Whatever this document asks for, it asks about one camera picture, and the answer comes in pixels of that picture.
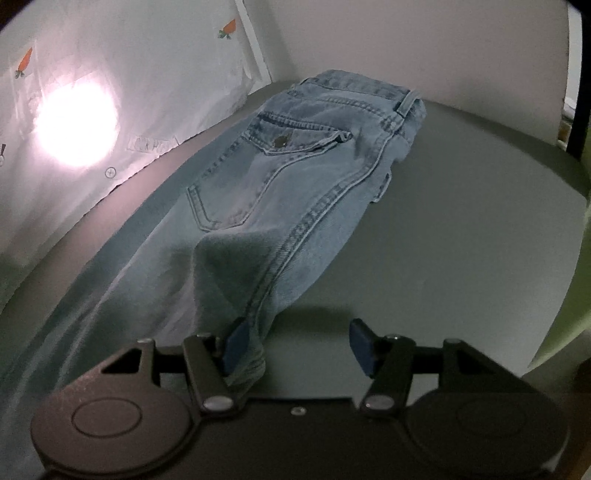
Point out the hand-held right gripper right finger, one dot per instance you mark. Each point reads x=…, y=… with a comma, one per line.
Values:
x=362, y=345

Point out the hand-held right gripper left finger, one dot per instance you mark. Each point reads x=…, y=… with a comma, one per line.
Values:
x=235, y=345

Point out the blue denim jeans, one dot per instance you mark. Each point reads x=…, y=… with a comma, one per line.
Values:
x=286, y=184

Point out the light green cloth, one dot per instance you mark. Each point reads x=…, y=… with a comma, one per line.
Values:
x=570, y=314

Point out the carrot print white sheet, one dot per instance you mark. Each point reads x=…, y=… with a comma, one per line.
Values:
x=138, y=69

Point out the black metal post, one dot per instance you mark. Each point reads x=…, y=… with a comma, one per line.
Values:
x=579, y=124

